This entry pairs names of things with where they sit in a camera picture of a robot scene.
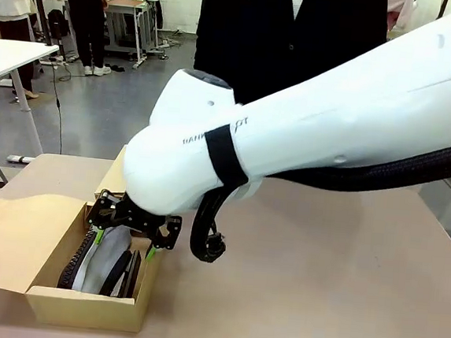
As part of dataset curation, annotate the black stapler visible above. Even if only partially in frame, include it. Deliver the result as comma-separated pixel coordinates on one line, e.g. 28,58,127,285
118,248,145,301

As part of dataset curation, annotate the black floor cable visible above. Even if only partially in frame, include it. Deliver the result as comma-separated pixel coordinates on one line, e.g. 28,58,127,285
43,57,75,156

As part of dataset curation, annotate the white table with round leg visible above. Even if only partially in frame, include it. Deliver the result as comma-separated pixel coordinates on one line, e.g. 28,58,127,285
0,39,61,167

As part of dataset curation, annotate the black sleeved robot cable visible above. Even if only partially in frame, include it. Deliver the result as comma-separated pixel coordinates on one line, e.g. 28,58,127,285
187,112,451,285

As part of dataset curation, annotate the cardboard box with open lid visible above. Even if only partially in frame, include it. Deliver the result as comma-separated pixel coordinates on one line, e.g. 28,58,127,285
0,190,168,336

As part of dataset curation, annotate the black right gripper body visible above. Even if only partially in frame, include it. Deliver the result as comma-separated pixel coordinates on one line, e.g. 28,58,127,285
113,193,173,241

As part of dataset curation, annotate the bystander in pink top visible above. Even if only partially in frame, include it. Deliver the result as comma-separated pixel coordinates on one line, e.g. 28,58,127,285
384,0,417,35

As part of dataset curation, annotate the grey frame workbench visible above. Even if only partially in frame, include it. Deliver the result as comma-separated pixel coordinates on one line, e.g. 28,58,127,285
98,0,167,72

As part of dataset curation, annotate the black equipment stand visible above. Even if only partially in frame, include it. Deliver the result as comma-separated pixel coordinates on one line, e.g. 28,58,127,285
20,0,73,63

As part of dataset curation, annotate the blue zipper pencil case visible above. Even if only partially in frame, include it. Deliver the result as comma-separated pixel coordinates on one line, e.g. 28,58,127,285
98,247,134,299

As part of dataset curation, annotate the person in black sweater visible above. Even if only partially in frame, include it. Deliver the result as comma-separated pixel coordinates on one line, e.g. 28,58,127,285
189,0,392,117

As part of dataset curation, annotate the bystander in white jacket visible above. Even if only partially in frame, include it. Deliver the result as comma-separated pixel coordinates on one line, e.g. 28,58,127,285
0,0,48,101

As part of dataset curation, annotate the bystander in black clothes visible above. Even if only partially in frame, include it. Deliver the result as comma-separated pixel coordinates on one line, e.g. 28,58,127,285
43,0,119,79

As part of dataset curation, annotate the black velcro strap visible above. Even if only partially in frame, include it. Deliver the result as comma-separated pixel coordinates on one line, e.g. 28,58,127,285
200,121,254,191

